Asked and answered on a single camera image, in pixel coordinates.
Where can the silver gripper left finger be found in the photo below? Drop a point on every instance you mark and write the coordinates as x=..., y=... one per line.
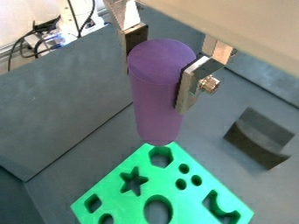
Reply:
x=132, y=31

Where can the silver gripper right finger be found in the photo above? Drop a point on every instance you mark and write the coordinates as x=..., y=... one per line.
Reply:
x=196, y=75

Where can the purple cylinder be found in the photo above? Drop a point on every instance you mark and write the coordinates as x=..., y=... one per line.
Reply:
x=155, y=65

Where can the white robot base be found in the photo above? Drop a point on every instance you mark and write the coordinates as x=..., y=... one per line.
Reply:
x=76, y=21

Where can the raised grey foam mat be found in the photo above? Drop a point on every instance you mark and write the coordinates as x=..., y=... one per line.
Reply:
x=56, y=99

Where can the green shape sorter board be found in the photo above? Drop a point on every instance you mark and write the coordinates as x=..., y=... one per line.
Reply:
x=160, y=174

